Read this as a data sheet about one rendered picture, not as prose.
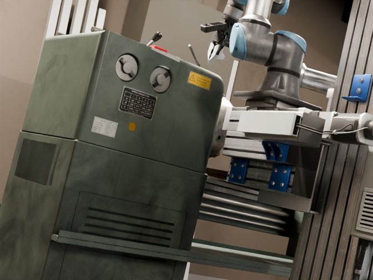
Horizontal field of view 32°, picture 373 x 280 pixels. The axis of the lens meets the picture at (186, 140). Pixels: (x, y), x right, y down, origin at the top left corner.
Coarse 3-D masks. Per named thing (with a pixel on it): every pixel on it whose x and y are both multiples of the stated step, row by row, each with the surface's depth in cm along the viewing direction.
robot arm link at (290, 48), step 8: (280, 32) 225; (288, 32) 223; (280, 40) 223; (288, 40) 223; (296, 40) 223; (304, 40) 226; (272, 48) 221; (280, 48) 222; (288, 48) 222; (296, 48) 223; (304, 48) 225; (272, 56) 222; (280, 56) 222; (288, 56) 222; (296, 56) 223; (304, 56) 227; (272, 64) 224; (280, 64) 222; (288, 64) 222; (296, 64) 223
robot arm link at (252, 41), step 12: (252, 0) 224; (264, 0) 223; (252, 12) 223; (264, 12) 223; (240, 24) 222; (252, 24) 221; (264, 24) 221; (240, 36) 220; (252, 36) 220; (264, 36) 221; (240, 48) 221; (252, 48) 221; (264, 48) 221; (252, 60) 224; (264, 60) 223
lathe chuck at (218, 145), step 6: (222, 102) 275; (228, 102) 278; (222, 108) 273; (222, 114) 271; (222, 120) 271; (216, 126) 269; (222, 126) 271; (216, 132) 270; (222, 132) 272; (222, 138) 273; (216, 144) 273; (222, 144) 274; (210, 150) 274; (216, 150) 275
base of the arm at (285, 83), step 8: (272, 72) 223; (280, 72) 222; (288, 72) 222; (296, 72) 223; (264, 80) 225; (272, 80) 222; (280, 80) 221; (288, 80) 221; (296, 80) 223; (264, 88) 222; (272, 88) 220; (280, 88) 221; (288, 88) 220; (296, 88) 222; (296, 96) 222
